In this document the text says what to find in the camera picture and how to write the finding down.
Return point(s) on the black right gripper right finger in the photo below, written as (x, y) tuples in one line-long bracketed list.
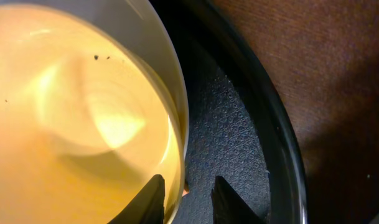
[(229, 207)]

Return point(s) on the round black tray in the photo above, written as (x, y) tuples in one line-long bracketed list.
[(238, 126)]

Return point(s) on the pale green plate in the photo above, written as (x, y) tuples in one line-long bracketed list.
[(137, 26)]

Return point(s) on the yellow bowl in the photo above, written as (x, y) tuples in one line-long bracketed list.
[(85, 123)]

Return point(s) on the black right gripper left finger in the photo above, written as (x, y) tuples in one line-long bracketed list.
[(147, 207)]

